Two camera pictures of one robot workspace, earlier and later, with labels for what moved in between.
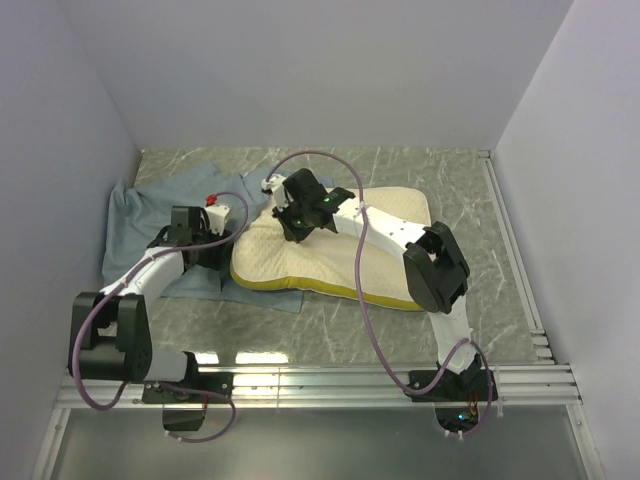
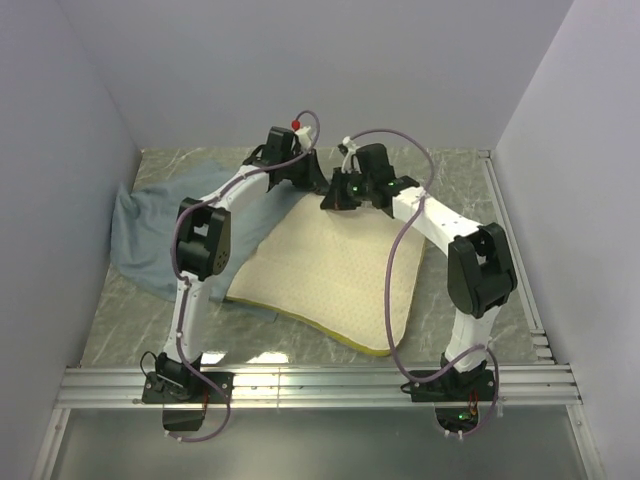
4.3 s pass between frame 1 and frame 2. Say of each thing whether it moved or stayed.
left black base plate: stayed
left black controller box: stayed
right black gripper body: moved
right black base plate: stayed
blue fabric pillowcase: moved
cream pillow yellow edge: moved
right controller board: stayed
